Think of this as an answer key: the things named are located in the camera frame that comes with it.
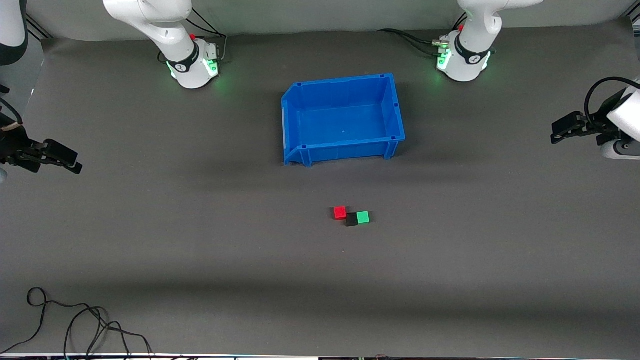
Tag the small red cube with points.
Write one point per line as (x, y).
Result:
(340, 213)

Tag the dark gray table mat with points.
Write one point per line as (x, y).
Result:
(150, 225)

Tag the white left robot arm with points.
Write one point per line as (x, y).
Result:
(470, 50)

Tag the small green cube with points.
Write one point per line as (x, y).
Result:
(363, 216)

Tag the small black cube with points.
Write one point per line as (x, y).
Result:
(352, 220)

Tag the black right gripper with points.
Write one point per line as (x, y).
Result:
(15, 148)

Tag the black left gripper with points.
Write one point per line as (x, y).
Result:
(601, 121)

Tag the blue plastic storage bin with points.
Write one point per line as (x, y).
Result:
(345, 120)

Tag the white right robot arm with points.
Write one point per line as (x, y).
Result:
(175, 45)

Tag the aluminium frame rail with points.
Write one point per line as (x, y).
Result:
(634, 20)
(35, 27)

